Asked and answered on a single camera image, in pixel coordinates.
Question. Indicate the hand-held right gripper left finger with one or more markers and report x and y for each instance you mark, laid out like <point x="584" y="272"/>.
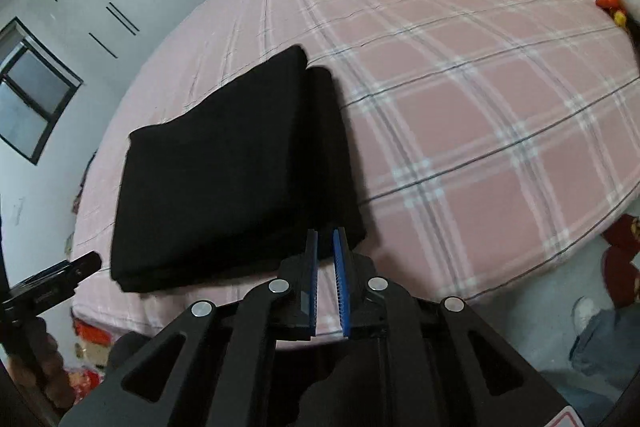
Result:
<point x="312" y="287"/>

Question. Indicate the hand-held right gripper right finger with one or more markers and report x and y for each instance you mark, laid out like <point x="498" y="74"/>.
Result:
<point x="341" y="292"/>

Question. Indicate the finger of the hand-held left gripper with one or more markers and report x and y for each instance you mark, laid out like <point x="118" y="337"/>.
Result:
<point x="85" y="264"/>

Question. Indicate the black pants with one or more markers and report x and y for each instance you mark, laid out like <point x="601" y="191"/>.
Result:
<point x="225" y="187"/>

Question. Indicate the person's left hand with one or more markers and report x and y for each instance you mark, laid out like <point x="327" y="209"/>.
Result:
<point x="47" y="357"/>

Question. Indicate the black framed window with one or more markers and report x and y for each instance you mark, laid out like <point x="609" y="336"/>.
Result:
<point x="30" y="97"/>

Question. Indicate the bed with pink plaid sheet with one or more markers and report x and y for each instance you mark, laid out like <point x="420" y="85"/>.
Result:
<point x="450" y="132"/>

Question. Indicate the white shoe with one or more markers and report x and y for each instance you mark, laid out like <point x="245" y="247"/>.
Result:
<point x="585" y="314"/>

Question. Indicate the person's leg in jeans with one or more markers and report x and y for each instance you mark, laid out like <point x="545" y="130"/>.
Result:
<point x="610" y="342"/>

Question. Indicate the red toy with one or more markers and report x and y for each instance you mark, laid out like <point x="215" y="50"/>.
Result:
<point x="611" y="4"/>

